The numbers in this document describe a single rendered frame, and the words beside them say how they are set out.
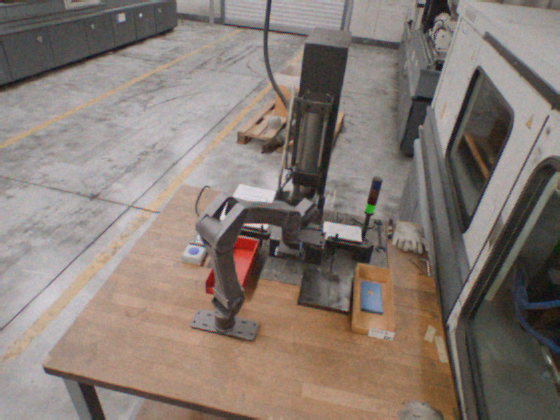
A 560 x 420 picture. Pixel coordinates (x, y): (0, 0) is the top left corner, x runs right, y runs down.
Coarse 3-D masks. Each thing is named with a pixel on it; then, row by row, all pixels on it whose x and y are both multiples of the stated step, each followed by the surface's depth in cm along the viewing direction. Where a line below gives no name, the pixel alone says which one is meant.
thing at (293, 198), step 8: (280, 192) 139; (288, 192) 139; (296, 192) 132; (304, 192) 132; (312, 192) 133; (272, 200) 134; (280, 200) 135; (288, 200) 134; (296, 200) 129; (312, 200) 129; (320, 200) 137; (320, 208) 133; (320, 216) 132
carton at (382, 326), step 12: (360, 264) 137; (360, 276) 140; (372, 276) 139; (384, 276) 138; (384, 288) 137; (384, 300) 132; (360, 312) 127; (384, 312) 128; (360, 324) 123; (372, 324) 123; (384, 324) 124; (372, 336) 120; (384, 336) 119
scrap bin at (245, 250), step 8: (240, 240) 145; (248, 240) 145; (256, 240) 144; (240, 248) 148; (248, 248) 147; (256, 248) 141; (240, 256) 144; (248, 256) 145; (256, 256) 145; (240, 264) 141; (248, 264) 133; (240, 272) 137; (248, 272) 133; (208, 280) 127; (240, 280) 134; (208, 288) 127
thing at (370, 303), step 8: (360, 288) 136; (368, 288) 136; (376, 288) 136; (360, 296) 132; (368, 296) 132; (376, 296) 133; (360, 304) 129; (368, 304) 129; (376, 304) 130; (376, 312) 126
